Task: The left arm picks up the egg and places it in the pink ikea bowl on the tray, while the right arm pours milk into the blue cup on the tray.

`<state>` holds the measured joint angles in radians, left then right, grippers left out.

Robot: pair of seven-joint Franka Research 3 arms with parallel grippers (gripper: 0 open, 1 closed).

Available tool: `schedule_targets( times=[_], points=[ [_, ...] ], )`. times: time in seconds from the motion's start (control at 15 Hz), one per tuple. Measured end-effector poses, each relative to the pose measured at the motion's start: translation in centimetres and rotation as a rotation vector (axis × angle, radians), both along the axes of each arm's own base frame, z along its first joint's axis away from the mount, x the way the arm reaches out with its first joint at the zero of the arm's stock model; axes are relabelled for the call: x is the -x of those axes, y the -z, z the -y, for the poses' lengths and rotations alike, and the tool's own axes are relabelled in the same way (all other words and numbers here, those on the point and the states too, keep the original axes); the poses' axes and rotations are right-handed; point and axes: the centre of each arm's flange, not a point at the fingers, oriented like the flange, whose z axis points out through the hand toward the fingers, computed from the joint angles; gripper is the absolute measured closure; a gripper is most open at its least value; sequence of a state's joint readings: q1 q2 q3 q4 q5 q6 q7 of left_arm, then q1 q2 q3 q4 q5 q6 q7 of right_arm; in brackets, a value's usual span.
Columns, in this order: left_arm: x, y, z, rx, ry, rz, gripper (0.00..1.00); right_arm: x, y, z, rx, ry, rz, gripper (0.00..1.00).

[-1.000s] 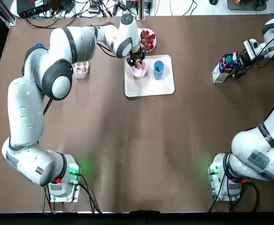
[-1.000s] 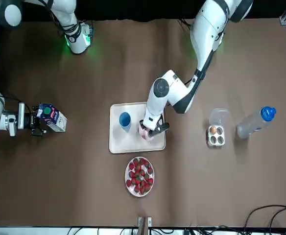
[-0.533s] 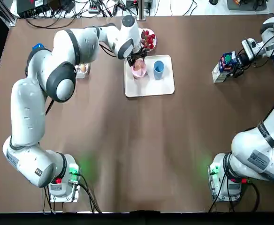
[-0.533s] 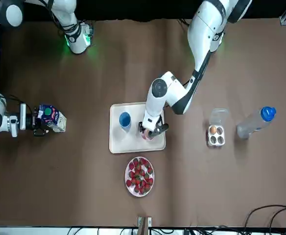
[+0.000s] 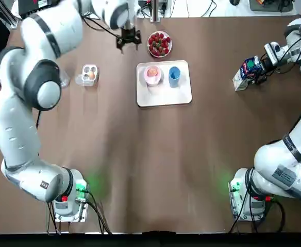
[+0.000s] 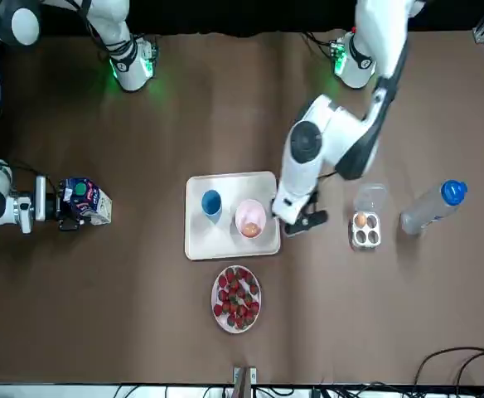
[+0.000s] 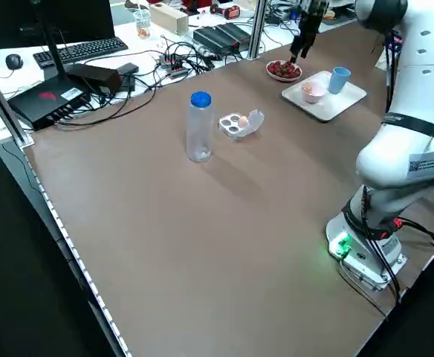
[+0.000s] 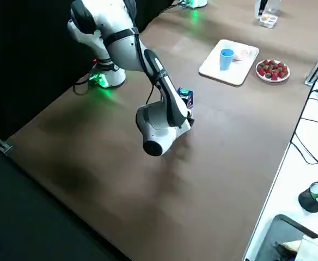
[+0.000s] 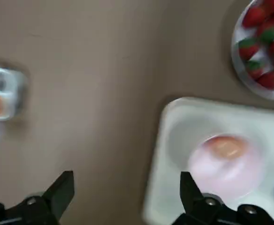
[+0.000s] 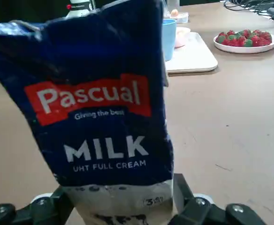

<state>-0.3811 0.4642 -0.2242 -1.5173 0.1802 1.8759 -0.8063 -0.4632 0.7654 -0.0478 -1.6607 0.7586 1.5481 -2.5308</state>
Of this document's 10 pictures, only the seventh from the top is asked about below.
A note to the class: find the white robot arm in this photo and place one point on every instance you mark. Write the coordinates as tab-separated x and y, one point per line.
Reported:
388	167

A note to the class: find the light wooden box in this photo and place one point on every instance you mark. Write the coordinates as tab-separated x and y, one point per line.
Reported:
168	18

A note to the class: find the white rectangular tray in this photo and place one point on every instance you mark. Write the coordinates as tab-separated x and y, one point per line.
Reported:
324	109

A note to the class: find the aluminium profile post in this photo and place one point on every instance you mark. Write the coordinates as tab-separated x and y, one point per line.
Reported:
258	29

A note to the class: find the usb hub with plugs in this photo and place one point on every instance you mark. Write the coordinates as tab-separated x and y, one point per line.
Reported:
172	67

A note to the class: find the black computer box red logo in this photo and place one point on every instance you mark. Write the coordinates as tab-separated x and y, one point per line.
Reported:
50	100

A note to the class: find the black power brick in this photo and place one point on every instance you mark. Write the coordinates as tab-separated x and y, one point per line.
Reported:
94	76

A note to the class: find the blue plastic cup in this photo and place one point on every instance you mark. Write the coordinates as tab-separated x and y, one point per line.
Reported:
339	80

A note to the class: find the aluminium frame rail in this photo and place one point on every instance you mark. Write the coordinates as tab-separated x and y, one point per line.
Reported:
5	108

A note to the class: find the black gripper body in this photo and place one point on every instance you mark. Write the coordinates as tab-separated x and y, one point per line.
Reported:
311	15

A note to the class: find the white plate with strawberries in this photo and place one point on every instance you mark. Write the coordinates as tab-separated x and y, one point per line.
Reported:
284	70

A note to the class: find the black ribbed power supply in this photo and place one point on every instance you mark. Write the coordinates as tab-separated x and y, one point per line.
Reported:
209	37
237	31

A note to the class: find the clear bottle with blue cap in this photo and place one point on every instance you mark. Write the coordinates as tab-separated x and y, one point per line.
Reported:
200	130

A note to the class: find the white egg holder clear lid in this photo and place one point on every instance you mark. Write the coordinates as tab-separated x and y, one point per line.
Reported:
232	124

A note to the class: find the black keyboard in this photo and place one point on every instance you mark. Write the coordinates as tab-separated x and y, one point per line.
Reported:
79	50

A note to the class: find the brown egg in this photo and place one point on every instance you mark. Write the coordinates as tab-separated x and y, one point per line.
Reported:
243	120

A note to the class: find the clear plastic drinking cup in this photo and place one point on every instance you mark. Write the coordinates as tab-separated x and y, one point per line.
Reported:
142	24

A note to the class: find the black monitor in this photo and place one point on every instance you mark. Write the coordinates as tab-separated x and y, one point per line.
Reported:
83	18

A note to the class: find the pink plastic bowl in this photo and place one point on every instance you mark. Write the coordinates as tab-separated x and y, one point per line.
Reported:
313	96

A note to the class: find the red black hand tool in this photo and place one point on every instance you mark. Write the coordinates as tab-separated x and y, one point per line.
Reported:
232	13

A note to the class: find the black computer mouse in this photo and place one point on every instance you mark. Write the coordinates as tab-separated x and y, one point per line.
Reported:
13	61

